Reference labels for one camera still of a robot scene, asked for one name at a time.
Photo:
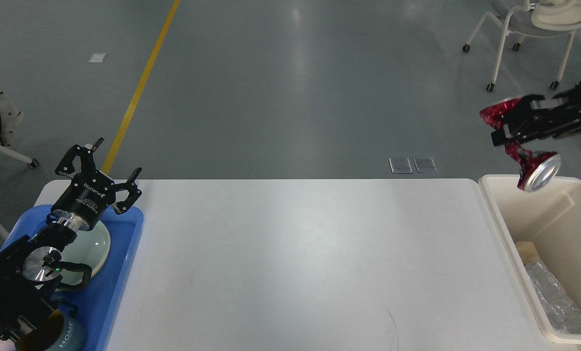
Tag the red white crushed can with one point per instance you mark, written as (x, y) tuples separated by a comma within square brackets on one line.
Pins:
[(537, 168)]

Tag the blue plastic tray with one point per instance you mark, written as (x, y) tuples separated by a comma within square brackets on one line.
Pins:
[(99, 301)]

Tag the floor outlet plate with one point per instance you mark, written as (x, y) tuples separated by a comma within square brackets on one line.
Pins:
[(400, 165), (425, 165)]

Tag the beige plastic bin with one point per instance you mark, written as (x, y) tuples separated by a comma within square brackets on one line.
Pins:
[(550, 218)]

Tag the aluminium foil tray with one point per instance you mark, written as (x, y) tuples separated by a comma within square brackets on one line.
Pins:
[(562, 312)]

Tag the light green plate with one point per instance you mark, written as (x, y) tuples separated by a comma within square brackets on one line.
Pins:
[(94, 243)]

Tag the left floor outlet plate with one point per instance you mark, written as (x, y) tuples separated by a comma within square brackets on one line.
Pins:
[(400, 165)]

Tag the pink plate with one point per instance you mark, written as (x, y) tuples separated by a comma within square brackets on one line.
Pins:
[(100, 265)]

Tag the right floor outlet plate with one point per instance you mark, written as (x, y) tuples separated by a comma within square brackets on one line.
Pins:
[(425, 165)]

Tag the white chair on casters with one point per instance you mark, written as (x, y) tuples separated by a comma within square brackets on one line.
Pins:
[(531, 19)]

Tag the dark green mug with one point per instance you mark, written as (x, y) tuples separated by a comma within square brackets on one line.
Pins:
[(60, 332)]

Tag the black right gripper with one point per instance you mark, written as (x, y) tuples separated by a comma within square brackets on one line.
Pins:
[(551, 118)]

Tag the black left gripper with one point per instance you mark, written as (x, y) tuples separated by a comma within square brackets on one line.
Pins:
[(90, 192)]

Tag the large brown paper bag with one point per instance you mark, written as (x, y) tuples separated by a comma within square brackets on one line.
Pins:
[(527, 252)]

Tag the pink ribbed mug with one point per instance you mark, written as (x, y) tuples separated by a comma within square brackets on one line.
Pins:
[(7, 345)]

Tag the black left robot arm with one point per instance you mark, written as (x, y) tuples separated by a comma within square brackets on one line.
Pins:
[(32, 268)]

